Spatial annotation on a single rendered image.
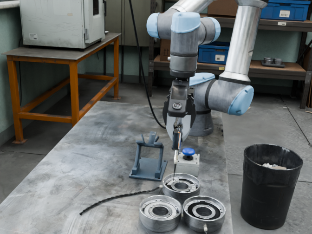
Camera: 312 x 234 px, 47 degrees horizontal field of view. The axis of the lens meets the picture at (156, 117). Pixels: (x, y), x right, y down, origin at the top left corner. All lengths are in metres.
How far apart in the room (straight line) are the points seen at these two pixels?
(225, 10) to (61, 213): 3.59
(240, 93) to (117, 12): 3.56
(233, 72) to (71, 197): 0.70
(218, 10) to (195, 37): 3.31
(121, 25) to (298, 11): 2.11
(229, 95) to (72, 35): 2.00
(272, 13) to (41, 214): 3.78
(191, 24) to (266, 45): 3.99
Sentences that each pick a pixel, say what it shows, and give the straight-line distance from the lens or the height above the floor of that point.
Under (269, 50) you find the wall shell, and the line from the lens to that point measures 4.94.
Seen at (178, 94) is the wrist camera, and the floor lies 1.08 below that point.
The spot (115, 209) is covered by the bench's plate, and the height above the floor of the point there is 0.80.
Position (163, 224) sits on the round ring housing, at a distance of 0.87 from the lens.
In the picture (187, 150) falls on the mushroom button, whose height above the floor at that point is 0.87.
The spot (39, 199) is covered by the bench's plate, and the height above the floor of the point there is 0.80.
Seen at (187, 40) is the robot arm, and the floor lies 1.22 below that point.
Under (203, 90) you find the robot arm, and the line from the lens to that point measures 1.34.
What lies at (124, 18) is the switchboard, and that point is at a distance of 4.69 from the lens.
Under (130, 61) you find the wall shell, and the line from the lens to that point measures 5.01.
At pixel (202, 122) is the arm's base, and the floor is 0.85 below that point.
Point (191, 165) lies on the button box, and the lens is 1.10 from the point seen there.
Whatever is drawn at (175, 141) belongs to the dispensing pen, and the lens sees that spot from 1.03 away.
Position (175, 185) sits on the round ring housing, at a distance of 1.03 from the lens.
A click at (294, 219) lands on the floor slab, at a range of 2.47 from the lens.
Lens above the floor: 1.36
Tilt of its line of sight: 21 degrees down
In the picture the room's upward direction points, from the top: 2 degrees clockwise
